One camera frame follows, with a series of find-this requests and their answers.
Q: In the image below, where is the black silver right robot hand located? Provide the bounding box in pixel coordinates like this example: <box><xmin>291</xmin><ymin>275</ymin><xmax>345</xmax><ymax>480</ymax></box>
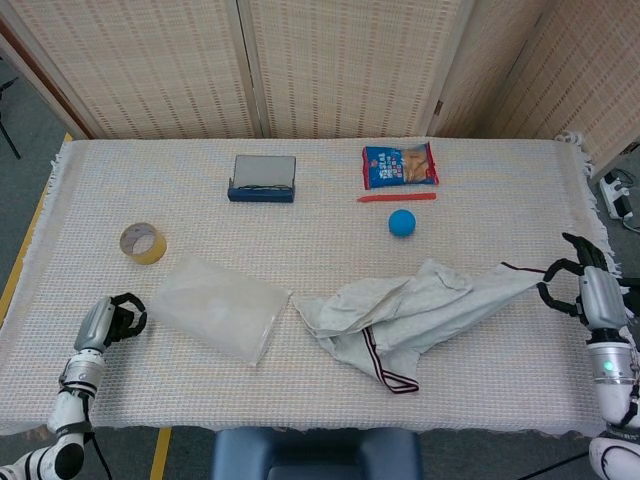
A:
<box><xmin>537</xmin><ymin>232</ymin><xmax>629</xmax><ymax>331</ymax></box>

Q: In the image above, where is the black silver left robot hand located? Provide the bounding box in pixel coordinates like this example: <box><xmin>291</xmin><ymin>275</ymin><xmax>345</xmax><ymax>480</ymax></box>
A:
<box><xmin>73</xmin><ymin>292</ymin><xmax>149</xmax><ymax>354</ymax></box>

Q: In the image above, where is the translucent plastic zip bag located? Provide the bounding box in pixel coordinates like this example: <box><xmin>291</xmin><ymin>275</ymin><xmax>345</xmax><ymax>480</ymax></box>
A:
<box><xmin>151</xmin><ymin>253</ymin><xmax>294</xmax><ymax>368</ymax></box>

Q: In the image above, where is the grey garment with striped trim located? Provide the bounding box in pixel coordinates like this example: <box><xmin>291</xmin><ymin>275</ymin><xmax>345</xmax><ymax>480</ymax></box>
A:
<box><xmin>292</xmin><ymin>258</ymin><xmax>549</xmax><ymax>395</ymax></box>

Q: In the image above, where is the yellow tape roll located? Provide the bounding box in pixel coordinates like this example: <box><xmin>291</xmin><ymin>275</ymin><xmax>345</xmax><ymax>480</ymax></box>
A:
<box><xmin>119</xmin><ymin>222</ymin><xmax>168</xmax><ymax>266</ymax></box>

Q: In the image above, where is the white power strip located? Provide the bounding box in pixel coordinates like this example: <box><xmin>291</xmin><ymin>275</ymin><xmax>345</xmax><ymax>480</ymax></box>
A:
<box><xmin>598</xmin><ymin>169</ymin><xmax>637</xmax><ymax>220</ymax></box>

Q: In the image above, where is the black tripod leg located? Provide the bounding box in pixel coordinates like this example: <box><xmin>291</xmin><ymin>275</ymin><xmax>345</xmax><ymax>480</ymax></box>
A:
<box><xmin>0</xmin><ymin>54</ymin><xmax>23</xmax><ymax>160</ymax></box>

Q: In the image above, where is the blue ball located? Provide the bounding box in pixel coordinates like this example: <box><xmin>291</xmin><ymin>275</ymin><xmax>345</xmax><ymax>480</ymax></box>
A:
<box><xmin>388</xmin><ymin>209</ymin><xmax>417</xmax><ymax>238</ymax></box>

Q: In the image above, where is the white woven tablecloth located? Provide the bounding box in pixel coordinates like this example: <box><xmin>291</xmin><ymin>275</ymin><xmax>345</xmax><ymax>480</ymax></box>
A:
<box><xmin>0</xmin><ymin>131</ymin><xmax>640</xmax><ymax>437</ymax></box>

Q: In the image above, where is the dark blue box grey lid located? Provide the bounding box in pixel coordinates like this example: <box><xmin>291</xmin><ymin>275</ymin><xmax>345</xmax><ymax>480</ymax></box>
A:
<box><xmin>227</xmin><ymin>154</ymin><xmax>297</xmax><ymax>204</ymax></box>

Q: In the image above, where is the red pen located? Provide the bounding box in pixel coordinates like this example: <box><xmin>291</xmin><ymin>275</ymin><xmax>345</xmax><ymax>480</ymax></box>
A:
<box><xmin>356</xmin><ymin>192</ymin><xmax>438</xmax><ymax>204</ymax></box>

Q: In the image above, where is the blue snack packet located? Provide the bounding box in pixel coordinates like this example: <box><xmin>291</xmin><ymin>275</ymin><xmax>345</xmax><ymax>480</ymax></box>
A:
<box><xmin>361</xmin><ymin>141</ymin><xmax>440</xmax><ymax>191</ymax></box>

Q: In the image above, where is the woven bamboo folding screen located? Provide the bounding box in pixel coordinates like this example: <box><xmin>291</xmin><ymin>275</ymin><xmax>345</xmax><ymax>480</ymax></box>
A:
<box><xmin>0</xmin><ymin>0</ymin><xmax>640</xmax><ymax>169</ymax></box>

